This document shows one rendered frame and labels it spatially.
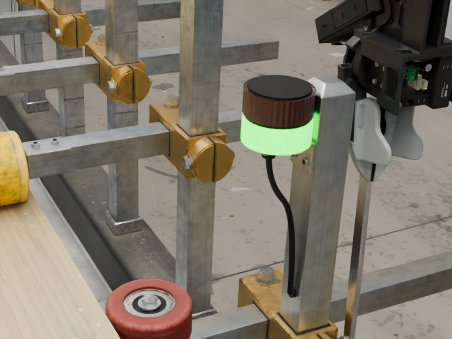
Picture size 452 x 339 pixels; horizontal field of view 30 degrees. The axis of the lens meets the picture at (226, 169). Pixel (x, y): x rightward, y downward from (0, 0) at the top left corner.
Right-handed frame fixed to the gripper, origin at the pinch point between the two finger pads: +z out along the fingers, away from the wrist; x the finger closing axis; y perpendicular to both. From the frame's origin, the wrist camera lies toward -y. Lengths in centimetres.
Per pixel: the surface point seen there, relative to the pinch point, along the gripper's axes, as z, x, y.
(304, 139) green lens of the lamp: -7.2, -11.4, 5.8
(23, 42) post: 17, -9, -96
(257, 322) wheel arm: 15.1, -11.2, 0.4
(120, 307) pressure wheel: 10.5, -25.0, -1.3
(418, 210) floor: 100, 128, -130
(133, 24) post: -1.5, -6.5, -45.3
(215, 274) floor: 101, 49, -122
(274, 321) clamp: 14.4, -10.1, 1.7
